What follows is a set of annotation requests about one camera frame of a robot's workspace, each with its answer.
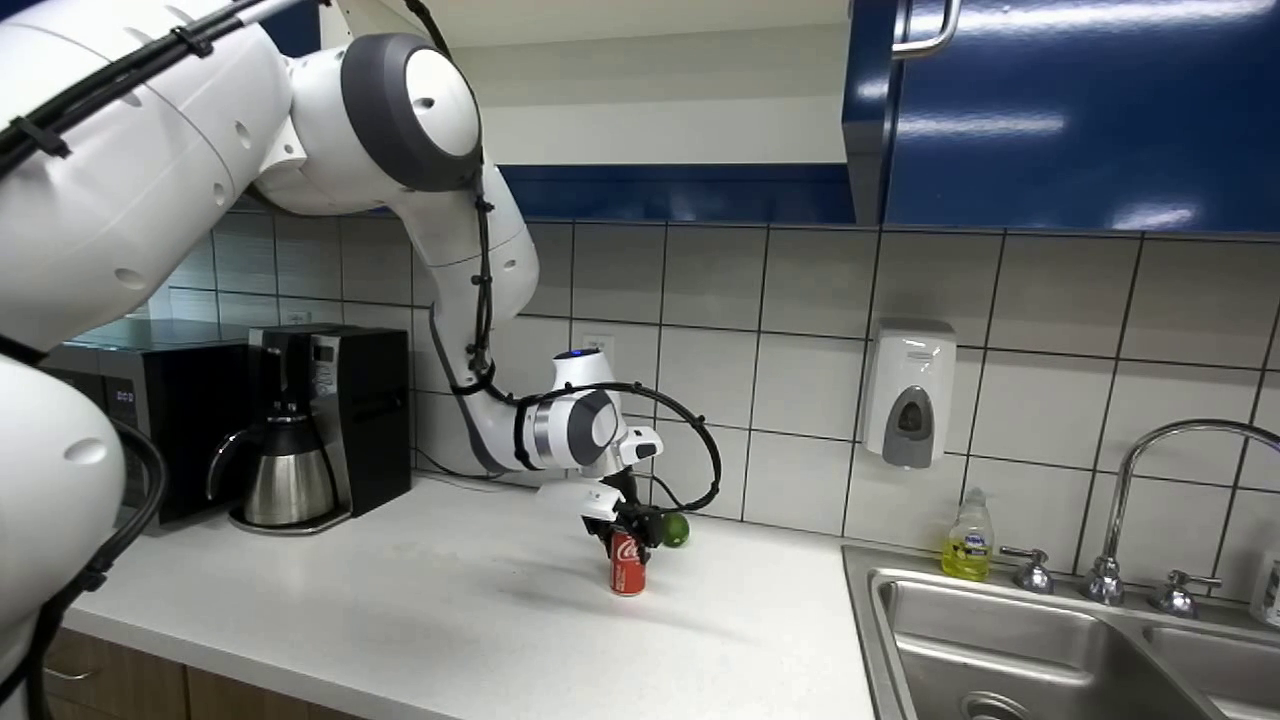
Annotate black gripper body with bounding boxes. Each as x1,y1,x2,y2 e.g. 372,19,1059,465
609,459,673,538

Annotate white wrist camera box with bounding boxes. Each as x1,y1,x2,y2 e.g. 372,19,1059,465
574,480,631,527

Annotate stainless steel double sink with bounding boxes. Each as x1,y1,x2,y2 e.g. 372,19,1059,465
834,538,1280,720

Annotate chrome gooseneck faucet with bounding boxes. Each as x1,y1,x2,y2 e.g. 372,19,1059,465
1082,416,1280,607

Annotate blue cupboard door with handle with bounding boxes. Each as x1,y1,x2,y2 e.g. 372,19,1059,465
841,0,1280,240

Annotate wooden lower cabinet drawers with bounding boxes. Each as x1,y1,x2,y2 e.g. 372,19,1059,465
18,625,367,720

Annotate red soda can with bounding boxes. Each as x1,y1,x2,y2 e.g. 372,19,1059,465
604,523,652,601

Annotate black robot base hose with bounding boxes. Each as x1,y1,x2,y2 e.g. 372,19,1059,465
0,419,171,720

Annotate steel coffee carafe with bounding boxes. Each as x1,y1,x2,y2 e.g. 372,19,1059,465
202,397,346,532

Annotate white wall soap dispenser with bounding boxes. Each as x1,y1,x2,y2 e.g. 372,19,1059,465
857,317,960,473

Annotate yellow dish soap bottle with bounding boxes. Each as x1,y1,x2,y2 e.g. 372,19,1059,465
936,485,1000,583

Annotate chrome faucet tap handle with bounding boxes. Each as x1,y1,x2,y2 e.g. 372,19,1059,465
1000,543,1059,596
1151,566,1223,618

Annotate black microwave oven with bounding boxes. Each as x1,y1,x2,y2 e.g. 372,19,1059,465
41,336,272,536

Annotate black coffee maker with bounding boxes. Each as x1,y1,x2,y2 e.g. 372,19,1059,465
245,320,415,538

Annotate silver cupboard door handle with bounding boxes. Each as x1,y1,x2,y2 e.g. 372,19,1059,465
889,0,965,62

